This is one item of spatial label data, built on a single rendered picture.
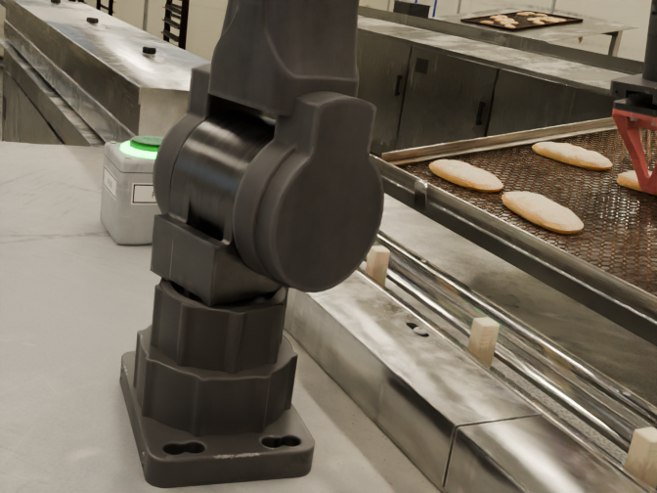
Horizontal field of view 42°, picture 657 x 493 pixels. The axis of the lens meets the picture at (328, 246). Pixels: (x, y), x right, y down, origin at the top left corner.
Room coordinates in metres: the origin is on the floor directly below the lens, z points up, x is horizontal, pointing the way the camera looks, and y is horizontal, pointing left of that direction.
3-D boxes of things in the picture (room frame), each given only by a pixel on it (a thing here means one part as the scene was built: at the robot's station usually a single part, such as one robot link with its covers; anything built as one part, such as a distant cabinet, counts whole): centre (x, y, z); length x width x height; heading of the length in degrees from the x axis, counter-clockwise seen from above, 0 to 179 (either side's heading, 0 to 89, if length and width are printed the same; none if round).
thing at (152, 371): (0.42, 0.05, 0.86); 0.12 x 0.09 x 0.08; 22
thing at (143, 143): (0.74, 0.17, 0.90); 0.04 x 0.04 x 0.02
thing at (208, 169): (0.44, 0.04, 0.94); 0.09 x 0.05 x 0.10; 136
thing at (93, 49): (1.53, 0.45, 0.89); 1.25 x 0.18 x 0.09; 29
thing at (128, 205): (0.74, 0.16, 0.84); 0.08 x 0.08 x 0.11; 29
